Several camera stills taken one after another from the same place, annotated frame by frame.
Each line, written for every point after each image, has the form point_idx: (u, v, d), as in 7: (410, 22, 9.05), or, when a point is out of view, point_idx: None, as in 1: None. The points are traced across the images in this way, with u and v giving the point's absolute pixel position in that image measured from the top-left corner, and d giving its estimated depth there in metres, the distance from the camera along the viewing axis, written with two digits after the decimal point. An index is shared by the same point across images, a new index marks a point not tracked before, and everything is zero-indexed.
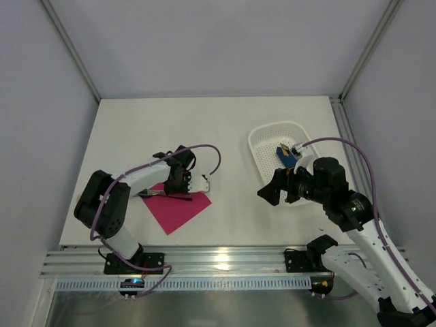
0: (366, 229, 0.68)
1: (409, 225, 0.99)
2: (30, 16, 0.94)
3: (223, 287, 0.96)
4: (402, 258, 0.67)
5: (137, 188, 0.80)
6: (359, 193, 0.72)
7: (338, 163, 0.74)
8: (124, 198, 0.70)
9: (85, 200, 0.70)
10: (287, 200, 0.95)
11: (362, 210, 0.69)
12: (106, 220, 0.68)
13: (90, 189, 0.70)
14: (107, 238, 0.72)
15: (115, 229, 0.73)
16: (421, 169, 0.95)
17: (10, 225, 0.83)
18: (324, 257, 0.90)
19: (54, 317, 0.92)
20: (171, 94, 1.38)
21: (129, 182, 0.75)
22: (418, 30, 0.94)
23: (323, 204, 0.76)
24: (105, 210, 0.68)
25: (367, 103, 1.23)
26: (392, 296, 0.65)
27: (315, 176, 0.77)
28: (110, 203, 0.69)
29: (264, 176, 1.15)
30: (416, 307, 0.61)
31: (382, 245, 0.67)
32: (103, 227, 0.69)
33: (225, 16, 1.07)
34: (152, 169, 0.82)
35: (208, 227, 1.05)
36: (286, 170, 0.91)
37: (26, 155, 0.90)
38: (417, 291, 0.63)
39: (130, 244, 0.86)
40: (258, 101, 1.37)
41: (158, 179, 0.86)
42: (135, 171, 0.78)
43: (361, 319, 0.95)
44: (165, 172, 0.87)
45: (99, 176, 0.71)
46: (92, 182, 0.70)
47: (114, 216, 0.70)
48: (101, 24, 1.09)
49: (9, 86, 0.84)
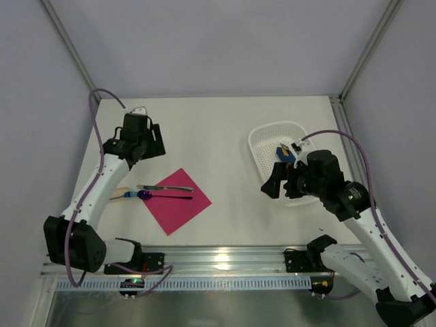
0: (363, 217, 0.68)
1: (409, 225, 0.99)
2: (30, 17, 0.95)
3: (223, 287, 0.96)
4: (400, 246, 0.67)
5: (101, 206, 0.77)
6: (354, 182, 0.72)
7: (330, 153, 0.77)
8: (89, 234, 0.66)
9: (54, 251, 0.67)
10: (287, 196, 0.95)
11: (360, 197, 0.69)
12: (84, 259, 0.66)
13: (51, 241, 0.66)
14: (97, 270, 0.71)
15: (100, 257, 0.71)
16: (421, 169, 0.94)
17: (9, 225, 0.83)
18: (323, 255, 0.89)
19: (55, 317, 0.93)
20: (172, 94, 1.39)
21: (88, 211, 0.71)
22: (417, 32, 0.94)
23: (320, 195, 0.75)
24: (78, 253, 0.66)
25: (367, 103, 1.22)
26: (390, 284, 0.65)
27: (310, 168, 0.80)
28: (78, 246, 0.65)
29: (263, 174, 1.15)
30: (414, 295, 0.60)
31: (379, 233, 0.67)
32: (88, 267, 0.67)
33: (226, 16, 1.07)
34: (103, 181, 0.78)
35: (208, 227, 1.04)
36: (287, 164, 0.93)
37: (25, 156, 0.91)
38: (415, 278, 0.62)
39: (125, 251, 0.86)
40: (258, 101, 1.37)
41: (119, 178, 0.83)
42: (86, 197, 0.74)
43: (362, 319, 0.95)
44: (120, 166, 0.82)
45: (52, 225, 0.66)
46: (50, 234, 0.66)
47: (91, 253, 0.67)
48: (102, 24, 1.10)
49: (9, 88, 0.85)
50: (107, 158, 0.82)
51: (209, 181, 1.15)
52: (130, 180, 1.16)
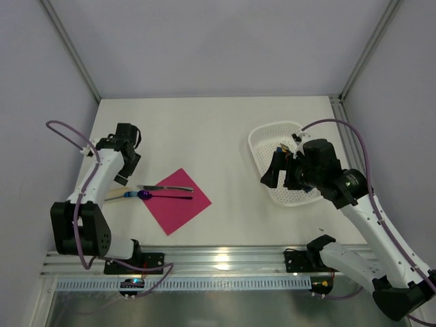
0: (360, 204, 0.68)
1: (408, 225, 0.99)
2: (30, 18, 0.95)
3: (223, 287, 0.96)
4: (398, 233, 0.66)
5: (103, 193, 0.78)
6: (352, 169, 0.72)
7: (325, 142, 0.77)
8: (97, 214, 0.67)
9: (62, 236, 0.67)
10: (285, 186, 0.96)
11: (357, 184, 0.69)
12: (93, 242, 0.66)
13: (57, 225, 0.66)
14: (103, 255, 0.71)
15: (106, 243, 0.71)
16: (421, 170, 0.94)
17: (9, 225, 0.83)
18: (322, 253, 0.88)
19: (55, 317, 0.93)
20: (172, 95, 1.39)
21: (92, 194, 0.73)
22: (418, 32, 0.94)
23: (318, 184, 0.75)
24: (88, 235, 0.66)
25: (367, 103, 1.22)
26: (387, 271, 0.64)
27: (307, 157, 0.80)
28: (87, 225, 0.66)
29: (260, 167, 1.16)
30: (411, 281, 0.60)
31: (377, 220, 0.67)
32: (97, 251, 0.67)
33: (226, 16, 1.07)
34: (103, 168, 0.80)
35: (208, 227, 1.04)
36: (286, 154, 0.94)
37: (25, 156, 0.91)
38: (413, 265, 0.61)
39: (125, 246, 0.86)
40: (258, 101, 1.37)
41: (116, 168, 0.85)
42: (90, 182, 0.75)
43: (362, 319, 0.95)
44: (117, 157, 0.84)
45: (59, 208, 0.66)
46: (56, 219, 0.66)
47: (99, 235, 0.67)
48: (102, 24, 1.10)
49: (9, 89, 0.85)
50: (102, 151, 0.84)
51: (209, 181, 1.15)
52: (130, 180, 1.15)
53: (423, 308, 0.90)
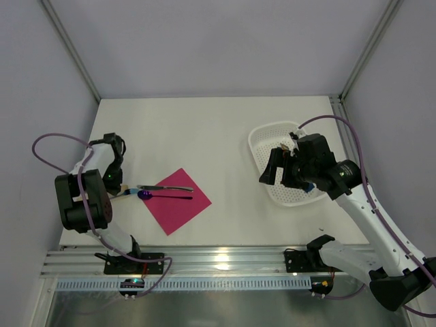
0: (354, 193, 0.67)
1: (408, 225, 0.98)
2: (30, 18, 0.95)
3: (223, 287, 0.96)
4: (392, 221, 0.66)
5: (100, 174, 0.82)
6: (345, 160, 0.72)
7: (319, 135, 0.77)
8: (100, 180, 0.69)
9: (67, 206, 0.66)
10: (283, 182, 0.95)
11: (351, 175, 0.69)
12: (98, 204, 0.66)
13: (63, 195, 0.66)
14: (107, 223, 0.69)
15: (109, 213, 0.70)
16: (421, 170, 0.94)
17: (10, 225, 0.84)
18: (322, 251, 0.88)
19: (55, 317, 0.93)
20: (171, 94, 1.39)
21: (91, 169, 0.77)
22: (417, 32, 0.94)
23: (313, 176, 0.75)
24: (92, 197, 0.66)
25: (367, 102, 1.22)
26: (383, 260, 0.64)
27: (302, 152, 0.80)
28: (91, 187, 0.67)
29: (259, 165, 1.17)
30: (407, 268, 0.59)
31: (371, 208, 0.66)
32: (103, 214, 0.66)
33: (225, 16, 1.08)
34: (99, 152, 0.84)
35: (208, 227, 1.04)
36: (283, 151, 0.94)
37: (26, 156, 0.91)
38: (407, 252, 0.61)
39: (125, 238, 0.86)
40: (258, 101, 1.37)
41: (110, 157, 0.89)
42: (89, 159, 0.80)
43: (364, 320, 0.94)
44: (110, 149, 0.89)
45: (63, 180, 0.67)
46: (62, 189, 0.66)
47: (103, 199, 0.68)
48: (103, 25, 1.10)
49: (9, 90, 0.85)
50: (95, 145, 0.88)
51: (209, 181, 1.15)
52: (130, 180, 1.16)
53: (424, 308, 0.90)
